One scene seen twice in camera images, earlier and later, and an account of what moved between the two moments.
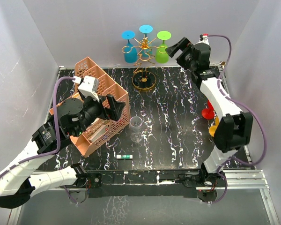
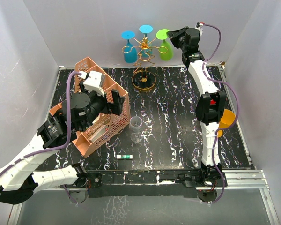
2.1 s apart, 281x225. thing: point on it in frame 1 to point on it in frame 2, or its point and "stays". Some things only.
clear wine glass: x=136 y=124 stays
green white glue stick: x=125 y=156 stays
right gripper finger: x=182 y=44 to x=175 y=33
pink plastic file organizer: x=98 y=131 stays
